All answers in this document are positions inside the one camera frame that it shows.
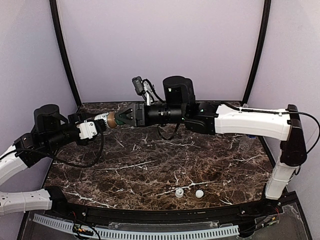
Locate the black left corner frame post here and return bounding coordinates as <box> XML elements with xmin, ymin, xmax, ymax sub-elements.
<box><xmin>49</xmin><ymin>0</ymin><xmax>82</xmax><ymax>108</ymax></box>

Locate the black right corner frame post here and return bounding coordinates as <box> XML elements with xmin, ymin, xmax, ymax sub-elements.
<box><xmin>241</xmin><ymin>0</ymin><xmax>272</xmax><ymax>105</ymax></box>

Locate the blue label Pocari bottle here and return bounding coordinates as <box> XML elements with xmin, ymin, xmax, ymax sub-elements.
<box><xmin>239</xmin><ymin>135</ymin><xmax>257</xmax><ymax>151</ymax></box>

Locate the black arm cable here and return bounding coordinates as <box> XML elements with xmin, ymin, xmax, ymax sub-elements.
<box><xmin>157</xmin><ymin>111</ymin><xmax>320</xmax><ymax>156</ymax></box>
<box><xmin>14</xmin><ymin>122</ymin><xmax>106</xmax><ymax>169</ymax></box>

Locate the black corner frame post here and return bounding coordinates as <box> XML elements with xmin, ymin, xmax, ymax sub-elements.
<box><xmin>241</xmin><ymin>0</ymin><xmax>272</xmax><ymax>105</ymax></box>
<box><xmin>49</xmin><ymin>0</ymin><xmax>82</xmax><ymax>108</ymax></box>

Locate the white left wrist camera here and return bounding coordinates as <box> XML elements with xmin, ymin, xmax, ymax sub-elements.
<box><xmin>76</xmin><ymin>121</ymin><xmax>98</xmax><ymax>140</ymax></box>

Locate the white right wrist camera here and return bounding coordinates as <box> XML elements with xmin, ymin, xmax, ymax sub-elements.
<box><xmin>131</xmin><ymin>76</ymin><xmax>155</xmax><ymax>106</ymax></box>

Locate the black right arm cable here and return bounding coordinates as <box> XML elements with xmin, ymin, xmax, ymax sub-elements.
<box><xmin>157</xmin><ymin>111</ymin><xmax>320</xmax><ymax>156</ymax></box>

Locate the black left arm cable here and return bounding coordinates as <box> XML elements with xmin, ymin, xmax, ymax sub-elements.
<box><xmin>14</xmin><ymin>122</ymin><xmax>106</xmax><ymax>169</ymax></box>

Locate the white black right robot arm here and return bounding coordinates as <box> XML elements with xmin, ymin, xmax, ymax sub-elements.
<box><xmin>115</xmin><ymin>76</ymin><xmax>307</xmax><ymax>200</ymax></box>

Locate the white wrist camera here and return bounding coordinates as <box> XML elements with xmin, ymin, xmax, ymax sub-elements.
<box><xmin>76</xmin><ymin>121</ymin><xmax>98</xmax><ymax>140</ymax></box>
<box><xmin>131</xmin><ymin>76</ymin><xmax>155</xmax><ymax>106</ymax></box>

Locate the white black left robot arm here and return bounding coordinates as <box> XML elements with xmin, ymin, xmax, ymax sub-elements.
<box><xmin>0</xmin><ymin>104</ymin><xmax>129</xmax><ymax>216</ymax></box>

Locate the green lid brown jar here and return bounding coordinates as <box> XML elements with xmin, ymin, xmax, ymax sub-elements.
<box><xmin>93</xmin><ymin>111</ymin><xmax>125</xmax><ymax>129</ymax></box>

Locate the white slotted cable duct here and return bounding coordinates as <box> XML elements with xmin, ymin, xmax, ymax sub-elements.
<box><xmin>32</xmin><ymin>214</ymin><xmax>240</xmax><ymax>240</ymax></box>

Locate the white ribbed bottle cap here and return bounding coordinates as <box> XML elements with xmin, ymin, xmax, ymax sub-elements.
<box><xmin>175</xmin><ymin>187</ymin><xmax>184</xmax><ymax>198</ymax></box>

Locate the black front frame rail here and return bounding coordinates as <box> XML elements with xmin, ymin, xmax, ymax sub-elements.
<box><xmin>44</xmin><ymin>186</ymin><xmax>282</xmax><ymax>226</ymax></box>

